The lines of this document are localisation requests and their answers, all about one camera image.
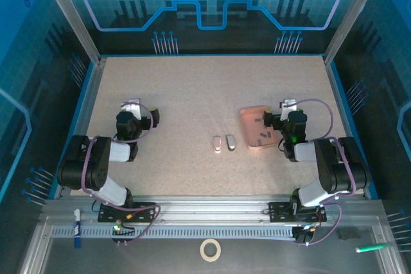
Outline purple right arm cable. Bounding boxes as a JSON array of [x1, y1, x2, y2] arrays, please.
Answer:
[[281, 98, 356, 206]]

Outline aluminium side rail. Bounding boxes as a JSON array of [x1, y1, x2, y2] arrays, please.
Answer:
[[323, 55, 399, 274], [19, 56, 107, 274]]

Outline black sponge block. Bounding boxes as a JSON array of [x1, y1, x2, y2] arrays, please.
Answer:
[[336, 227, 362, 241]]

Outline pink plastic tray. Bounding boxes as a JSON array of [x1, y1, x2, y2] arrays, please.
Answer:
[[240, 105, 280, 150]]

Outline green pen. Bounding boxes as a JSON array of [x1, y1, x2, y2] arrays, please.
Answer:
[[355, 243, 394, 253]]

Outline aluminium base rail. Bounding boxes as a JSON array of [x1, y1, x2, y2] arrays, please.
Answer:
[[41, 194, 383, 224]]

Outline blue marker pen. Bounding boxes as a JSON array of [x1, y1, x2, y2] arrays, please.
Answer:
[[73, 209, 82, 249]]

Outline aluminium frame post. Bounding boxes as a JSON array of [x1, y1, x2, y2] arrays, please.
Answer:
[[35, 0, 102, 65], [323, 0, 388, 65]]

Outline grey slotted cable duct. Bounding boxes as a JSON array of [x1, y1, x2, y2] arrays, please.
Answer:
[[51, 225, 298, 240]]

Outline short purple cable loop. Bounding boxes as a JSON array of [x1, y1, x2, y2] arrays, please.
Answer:
[[297, 203, 344, 248], [92, 201, 161, 246]]

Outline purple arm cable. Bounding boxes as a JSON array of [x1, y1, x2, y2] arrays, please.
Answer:
[[281, 98, 356, 206], [82, 101, 154, 204]]

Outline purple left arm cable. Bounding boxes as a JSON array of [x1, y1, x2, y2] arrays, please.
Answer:
[[82, 101, 154, 204]]

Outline beige tape roll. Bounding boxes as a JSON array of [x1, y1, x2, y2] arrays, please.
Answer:
[[199, 238, 222, 262]]

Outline black connector hub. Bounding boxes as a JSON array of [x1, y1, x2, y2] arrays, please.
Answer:
[[292, 225, 315, 246], [110, 222, 136, 246]]

